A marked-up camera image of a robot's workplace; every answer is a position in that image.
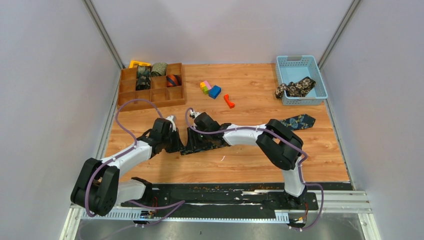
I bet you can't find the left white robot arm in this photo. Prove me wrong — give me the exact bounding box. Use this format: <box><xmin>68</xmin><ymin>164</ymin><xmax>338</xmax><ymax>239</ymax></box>
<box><xmin>70</xmin><ymin>115</ymin><xmax>183</xmax><ymax>216</ymax></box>

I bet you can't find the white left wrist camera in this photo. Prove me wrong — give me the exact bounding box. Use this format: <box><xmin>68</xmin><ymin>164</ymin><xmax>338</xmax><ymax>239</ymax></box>
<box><xmin>165</xmin><ymin>115</ymin><xmax>177</xmax><ymax>132</ymax></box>

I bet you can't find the brown floral necktie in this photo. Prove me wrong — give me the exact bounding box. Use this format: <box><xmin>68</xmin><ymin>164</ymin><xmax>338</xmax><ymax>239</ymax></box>
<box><xmin>274</xmin><ymin>76</ymin><xmax>316</xmax><ymax>99</ymax></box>

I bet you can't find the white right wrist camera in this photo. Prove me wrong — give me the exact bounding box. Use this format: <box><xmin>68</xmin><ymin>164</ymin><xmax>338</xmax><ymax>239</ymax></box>
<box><xmin>189</xmin><ymin>110</ymin><xmax>201</xmax><ymax>119</ymax></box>

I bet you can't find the white slotted cable duct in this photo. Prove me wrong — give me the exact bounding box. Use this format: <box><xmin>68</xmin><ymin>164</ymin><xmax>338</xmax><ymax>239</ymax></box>
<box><xmin>80</xmin><ymin>207</ymin><xmax>290</xmax><ymax>224</ymax></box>

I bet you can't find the green toy block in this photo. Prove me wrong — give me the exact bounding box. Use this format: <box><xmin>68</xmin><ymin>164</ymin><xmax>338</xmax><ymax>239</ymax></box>
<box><xmin>202</xmin><ymin>86</ymin><xmax>209</xmax><ymax>95</ymax></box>

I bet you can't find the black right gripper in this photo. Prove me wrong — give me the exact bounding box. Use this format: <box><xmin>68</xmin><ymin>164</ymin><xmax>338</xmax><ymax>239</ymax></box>
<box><xmin>186</xmin><ymin>126</ymin><xmax>212</xmax><ymax>151</ymax></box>

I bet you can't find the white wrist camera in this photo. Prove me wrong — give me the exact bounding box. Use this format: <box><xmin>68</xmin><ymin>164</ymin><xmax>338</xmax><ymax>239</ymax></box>
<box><xmin>165</xmin><ymin>115</ymin><xmax>177</xmax><ymax>132</ymax></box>
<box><xmin>189</xmin><ymin>110</ymin><xmax>201</xmax><ymax>119</ymax></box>

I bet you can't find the blue patterned necktie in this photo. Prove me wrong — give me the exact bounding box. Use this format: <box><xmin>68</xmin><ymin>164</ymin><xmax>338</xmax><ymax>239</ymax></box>
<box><xmin>180</xmin><ymin>114</ymin><xmax>316</xmax><ymax>156</ymax></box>

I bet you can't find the wooden compartment tray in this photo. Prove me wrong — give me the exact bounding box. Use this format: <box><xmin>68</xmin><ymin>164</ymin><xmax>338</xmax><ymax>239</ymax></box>
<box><xmin>117</xmin><ymin>62</ymin><xmax>187</xmax><ymax>108</ymax></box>

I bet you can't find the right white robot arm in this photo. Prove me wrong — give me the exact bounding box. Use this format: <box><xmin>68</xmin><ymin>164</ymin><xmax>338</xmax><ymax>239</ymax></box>
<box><xmin>183</xmin><ymin>108</ymin><xmax>307</xmax><ymax>209</ymax></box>

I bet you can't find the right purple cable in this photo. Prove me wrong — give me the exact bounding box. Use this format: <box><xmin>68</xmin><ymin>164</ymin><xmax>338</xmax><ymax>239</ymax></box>
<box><xmin>184</xmin><ymin>107</ymin><xmax>325</xmax><ymax>232</ymax></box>

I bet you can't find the rolled camouflage tie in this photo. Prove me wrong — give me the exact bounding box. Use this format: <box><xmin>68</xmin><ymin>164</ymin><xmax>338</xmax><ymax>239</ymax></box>
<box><xmin>135</xmin><ymin>76</ymin><xmax>151</xmax><ymax>91</ymax></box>

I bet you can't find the rolled orange striped tie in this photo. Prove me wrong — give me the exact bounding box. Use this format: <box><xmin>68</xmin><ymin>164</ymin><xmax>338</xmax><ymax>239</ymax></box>
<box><xmin>165</xmin><ymin>74</ymin><xmax>182</xmax><ymax>88</ymax></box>

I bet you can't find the yellow plastic object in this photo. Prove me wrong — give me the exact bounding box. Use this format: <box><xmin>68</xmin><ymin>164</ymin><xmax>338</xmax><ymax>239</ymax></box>
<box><xmin>128</xmin><ymin>60</ymin><xmax>151</xmax><ymax>68</ymax></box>

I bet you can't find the light blue plastic basket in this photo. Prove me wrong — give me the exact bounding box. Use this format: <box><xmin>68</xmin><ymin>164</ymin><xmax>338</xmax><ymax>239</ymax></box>
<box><xmin>274</xmin><ymin>55</ymin><xmax>328</xmax><ymax>106</ymax></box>

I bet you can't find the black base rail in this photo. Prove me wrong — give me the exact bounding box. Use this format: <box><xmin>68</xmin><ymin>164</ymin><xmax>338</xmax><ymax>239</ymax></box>
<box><xmin>138</xmin><ymin>182</ymin><xmax>319</xmax><ymax>219</ymax></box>

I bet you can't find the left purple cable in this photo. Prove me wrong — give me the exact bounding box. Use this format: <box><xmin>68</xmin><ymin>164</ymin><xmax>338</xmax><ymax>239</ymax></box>
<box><xmin>84</xmin><ymin>98</ymin><xmax>165</xmax><ymax>219</ymax></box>

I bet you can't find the blue toy block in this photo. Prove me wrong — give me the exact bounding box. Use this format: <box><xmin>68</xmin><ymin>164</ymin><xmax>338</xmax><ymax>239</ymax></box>
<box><xmin>208</xmin><ymin>85</ymin><xmax>222</xmax><ymax>99</ymax></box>

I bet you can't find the rolled olive tie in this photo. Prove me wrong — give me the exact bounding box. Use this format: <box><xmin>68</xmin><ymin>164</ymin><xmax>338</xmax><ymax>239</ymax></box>
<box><xmin>150</xmin><ymin>62</ymin><xmax>168</xmax><ymax>77</ymax></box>

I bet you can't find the pink toy block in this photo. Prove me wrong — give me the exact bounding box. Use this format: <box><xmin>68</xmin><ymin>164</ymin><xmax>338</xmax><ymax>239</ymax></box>
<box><xmin>203</xmin><ymin>80</ymin><xmax>212</xmax><ymax>90</ymax></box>

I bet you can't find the rolled dark green tie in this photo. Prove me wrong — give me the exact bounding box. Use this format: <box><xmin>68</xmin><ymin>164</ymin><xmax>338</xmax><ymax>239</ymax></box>
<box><xmin>136</xmin><ymin>65</ymin><xmax>151</xmax><ymax>78</ymax></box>

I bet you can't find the purple cable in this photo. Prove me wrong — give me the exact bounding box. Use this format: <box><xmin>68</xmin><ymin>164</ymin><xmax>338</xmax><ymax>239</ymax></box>
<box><xmin>184</xmin><ymin>107</ymin><xmax>325</xmax><ymax>232</ymax></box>
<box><xmin>84</xmin><ymin>98</ymin><xmax>165</xmax><ymax>219</ymax></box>

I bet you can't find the red toy block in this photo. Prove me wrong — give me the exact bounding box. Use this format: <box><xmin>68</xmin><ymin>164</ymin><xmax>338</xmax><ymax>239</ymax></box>
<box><xmin>223</xmin><ymin>94</ymin><xmax>235</xmax><ymax>109</ymax></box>

